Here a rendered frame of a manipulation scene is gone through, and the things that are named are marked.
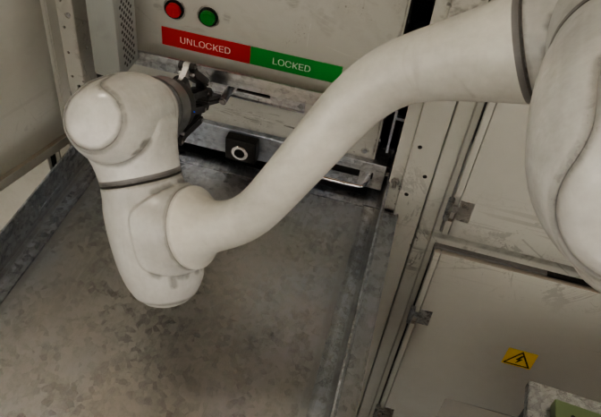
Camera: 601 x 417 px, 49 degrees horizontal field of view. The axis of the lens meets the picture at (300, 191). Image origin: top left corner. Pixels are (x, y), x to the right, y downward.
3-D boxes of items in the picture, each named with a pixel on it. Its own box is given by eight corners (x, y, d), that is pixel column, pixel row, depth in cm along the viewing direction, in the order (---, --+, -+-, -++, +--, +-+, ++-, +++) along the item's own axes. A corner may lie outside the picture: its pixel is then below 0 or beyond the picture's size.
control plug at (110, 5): (121, 80, 109) (111, -19, 97) (94, 74, 110) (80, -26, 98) (141, 56, 115) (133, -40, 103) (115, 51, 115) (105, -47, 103)
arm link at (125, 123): (99, 78, 87) (122, 175, 89) (34, 83, 72) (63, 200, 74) (176, 63, 85) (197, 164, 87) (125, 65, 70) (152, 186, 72)
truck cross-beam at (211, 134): (380, 191, 124) (386, 166, 120) (112, 124, 130) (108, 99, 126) (385, 174, 127) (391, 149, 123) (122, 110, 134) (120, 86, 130)
